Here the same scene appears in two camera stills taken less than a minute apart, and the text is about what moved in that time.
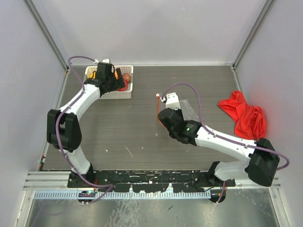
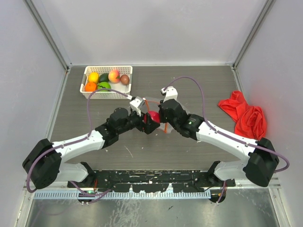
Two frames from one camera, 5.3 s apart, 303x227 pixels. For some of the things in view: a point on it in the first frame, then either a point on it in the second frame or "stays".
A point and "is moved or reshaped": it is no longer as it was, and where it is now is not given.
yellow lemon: (91, 74) stays
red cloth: (250, 120) stays
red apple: (124, 89) → (155, 116)
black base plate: (149, 181) stays
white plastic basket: (121, 93) stays
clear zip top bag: (188, 111) is moved or reshaped
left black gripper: (118, 82) → (148, 127)
